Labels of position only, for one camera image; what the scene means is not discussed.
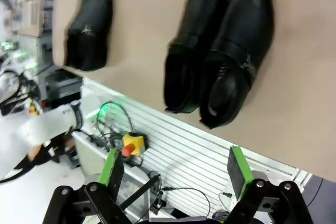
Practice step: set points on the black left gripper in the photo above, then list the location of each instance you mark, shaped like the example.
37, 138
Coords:
56, 153

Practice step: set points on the green-padded black right gripper finger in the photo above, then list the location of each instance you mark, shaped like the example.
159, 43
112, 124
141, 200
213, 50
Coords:
240, 171

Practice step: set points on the black leather emblem dress shoe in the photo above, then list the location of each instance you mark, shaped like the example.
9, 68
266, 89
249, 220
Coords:
90, 24
244, 37

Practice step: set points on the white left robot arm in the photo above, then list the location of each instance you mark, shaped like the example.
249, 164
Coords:
31, 134

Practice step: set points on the white metal control box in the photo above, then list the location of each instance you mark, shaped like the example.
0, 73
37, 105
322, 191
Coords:
90, 155

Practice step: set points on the yellow emergency stop button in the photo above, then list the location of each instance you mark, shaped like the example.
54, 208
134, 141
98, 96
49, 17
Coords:
134, 142

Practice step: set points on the cardboard box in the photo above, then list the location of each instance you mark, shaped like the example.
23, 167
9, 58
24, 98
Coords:
32, 6

